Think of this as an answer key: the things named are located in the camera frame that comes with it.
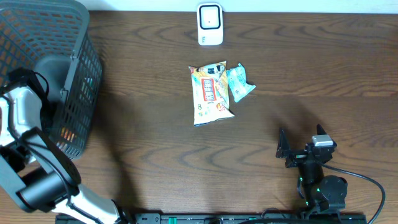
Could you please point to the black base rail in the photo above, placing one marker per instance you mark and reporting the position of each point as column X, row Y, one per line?
column 269, row 217

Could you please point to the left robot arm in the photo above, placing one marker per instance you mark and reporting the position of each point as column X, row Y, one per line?
column 35, row 173

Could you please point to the white barcode scanner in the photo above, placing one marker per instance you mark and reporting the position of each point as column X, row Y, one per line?
column 210, row 24

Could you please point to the large yellow snack bag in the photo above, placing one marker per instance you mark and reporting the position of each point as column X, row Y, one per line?
column 210, row 93

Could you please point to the light blue small packet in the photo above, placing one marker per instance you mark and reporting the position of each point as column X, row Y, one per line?
column 237, row 82

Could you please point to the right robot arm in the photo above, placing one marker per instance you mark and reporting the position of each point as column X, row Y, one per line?
column 324, row 194

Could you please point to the grey plastic mesh basket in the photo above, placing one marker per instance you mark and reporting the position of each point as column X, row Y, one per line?
column 51, row 38

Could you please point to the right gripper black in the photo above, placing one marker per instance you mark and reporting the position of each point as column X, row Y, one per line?
column 296, row 156

